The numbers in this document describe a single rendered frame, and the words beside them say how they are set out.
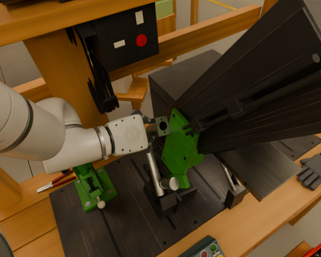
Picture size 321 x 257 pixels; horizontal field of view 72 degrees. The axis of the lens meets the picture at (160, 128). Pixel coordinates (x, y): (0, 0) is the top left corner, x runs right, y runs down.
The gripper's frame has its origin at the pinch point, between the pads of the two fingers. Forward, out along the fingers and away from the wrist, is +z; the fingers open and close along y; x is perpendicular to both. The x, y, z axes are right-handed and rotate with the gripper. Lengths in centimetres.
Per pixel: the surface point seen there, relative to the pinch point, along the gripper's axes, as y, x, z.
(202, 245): -38.7, -1.4, 4.4
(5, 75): 122, 326, -48
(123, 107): 28, 184, 62
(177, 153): -9.0, -3.2, 2.7
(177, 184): -18.4, -0.7, 1.4
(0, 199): -12, 46, -48
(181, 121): 0.0, -9.3, 2.7
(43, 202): -18, 44, -35
